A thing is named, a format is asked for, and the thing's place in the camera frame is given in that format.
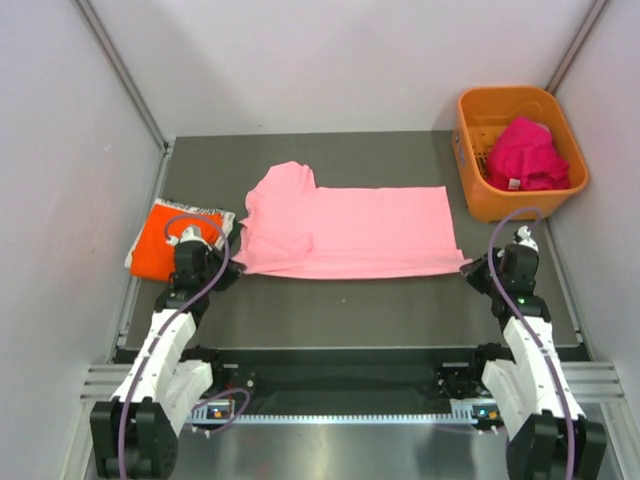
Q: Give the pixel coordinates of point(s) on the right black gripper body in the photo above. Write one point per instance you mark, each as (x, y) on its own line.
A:
(480, 276)

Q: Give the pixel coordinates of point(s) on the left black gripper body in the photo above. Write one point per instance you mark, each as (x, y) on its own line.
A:
(213, 260)

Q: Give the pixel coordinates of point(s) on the dark green t shirt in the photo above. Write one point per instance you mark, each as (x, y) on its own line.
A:
(235, 236)

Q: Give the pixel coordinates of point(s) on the white printed t shirt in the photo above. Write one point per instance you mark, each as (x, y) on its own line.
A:
(200, 207)

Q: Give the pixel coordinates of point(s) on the light pink t shirt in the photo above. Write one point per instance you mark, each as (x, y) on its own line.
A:
(297, 229)

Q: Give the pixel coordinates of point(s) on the magenta t shirt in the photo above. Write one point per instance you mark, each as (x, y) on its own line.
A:
(524, 158)

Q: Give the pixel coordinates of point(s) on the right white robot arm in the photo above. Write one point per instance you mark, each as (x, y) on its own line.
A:
(549, 435)

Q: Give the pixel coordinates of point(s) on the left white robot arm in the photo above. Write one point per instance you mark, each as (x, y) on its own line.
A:
(135, 432)

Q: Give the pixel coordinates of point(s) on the orange plastic basket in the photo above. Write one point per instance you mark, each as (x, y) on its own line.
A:
(483, 113)

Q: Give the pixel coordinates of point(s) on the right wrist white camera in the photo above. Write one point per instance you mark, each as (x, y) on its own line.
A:
(523, 236)

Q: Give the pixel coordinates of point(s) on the wrist white camera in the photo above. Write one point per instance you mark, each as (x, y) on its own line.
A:
(191, 233)
(523, 236)

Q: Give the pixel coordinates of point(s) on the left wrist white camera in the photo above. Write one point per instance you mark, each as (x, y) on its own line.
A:
(191, 233)

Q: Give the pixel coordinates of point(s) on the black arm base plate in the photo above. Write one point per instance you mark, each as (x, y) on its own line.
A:
(352, 381)

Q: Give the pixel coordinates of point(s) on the aluminium frame rail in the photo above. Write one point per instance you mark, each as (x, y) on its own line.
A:
(589, 382)

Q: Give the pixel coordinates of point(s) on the grey slotted cable duct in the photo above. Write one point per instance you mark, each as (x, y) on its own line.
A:
(457, 412)

